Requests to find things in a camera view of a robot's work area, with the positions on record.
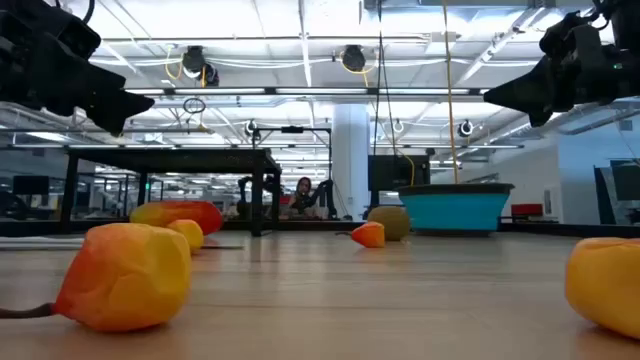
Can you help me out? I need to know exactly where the brown green toy kiwi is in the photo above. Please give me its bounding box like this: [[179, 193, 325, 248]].
[[367, 205, 412, 242]]

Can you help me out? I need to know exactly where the black monitor on stand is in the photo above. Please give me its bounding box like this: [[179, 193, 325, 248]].
[[367, 154, 432, 207]]

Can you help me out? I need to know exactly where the white round column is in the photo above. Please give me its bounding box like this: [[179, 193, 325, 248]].
[[331, 103, 372, 221]]

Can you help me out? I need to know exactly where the thin yellow cable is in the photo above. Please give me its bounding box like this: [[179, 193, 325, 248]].
[[399, 152, 416, 187]]

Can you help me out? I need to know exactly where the blue collapsible bowl grey rim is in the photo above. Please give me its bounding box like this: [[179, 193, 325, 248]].
[[397, 182, 516, 236]]

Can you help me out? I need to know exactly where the dark wall screen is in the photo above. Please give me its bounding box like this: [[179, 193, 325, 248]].
[[593, 158, 640, 226]]

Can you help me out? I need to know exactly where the long ceiling light strip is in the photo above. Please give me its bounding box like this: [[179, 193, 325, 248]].
[[124, 86, 491, 97]]

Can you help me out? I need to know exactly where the black perforated riser shelf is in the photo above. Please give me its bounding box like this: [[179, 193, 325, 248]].
[[58, 147, 283, 237]]

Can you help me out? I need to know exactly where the silver ceiling duct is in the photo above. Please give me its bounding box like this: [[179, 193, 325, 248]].
[[524, 99, 640, 144]]

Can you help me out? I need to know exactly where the person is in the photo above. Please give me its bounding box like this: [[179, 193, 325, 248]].
[[292, 176, 315, 214]]

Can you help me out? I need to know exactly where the small orange yellow toy pear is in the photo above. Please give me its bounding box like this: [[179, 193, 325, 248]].
[[564, 237, 640, 341], [0, 222, 193, 334], [335, 221, 387, 249], [166, 218, 206, 254]]

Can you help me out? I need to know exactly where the red yellow toy mango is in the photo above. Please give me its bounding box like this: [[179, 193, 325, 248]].
[[128, 200, 224, 236]]

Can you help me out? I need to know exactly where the black camera rig frame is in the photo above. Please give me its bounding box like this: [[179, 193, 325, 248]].
[[251, 125, 334, 221]]

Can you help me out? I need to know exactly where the red box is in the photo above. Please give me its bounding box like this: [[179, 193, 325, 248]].
[[510, 203, 544, 219]]

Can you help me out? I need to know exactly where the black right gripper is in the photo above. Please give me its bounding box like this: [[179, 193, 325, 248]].
[[483, 12, 640, 128]]

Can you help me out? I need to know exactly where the black desktop monitor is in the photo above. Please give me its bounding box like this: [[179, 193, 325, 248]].
[[12, 174, 51, 197]]

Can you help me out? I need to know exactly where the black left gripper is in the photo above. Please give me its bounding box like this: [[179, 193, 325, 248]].
[[0, 0, 155, 136]]

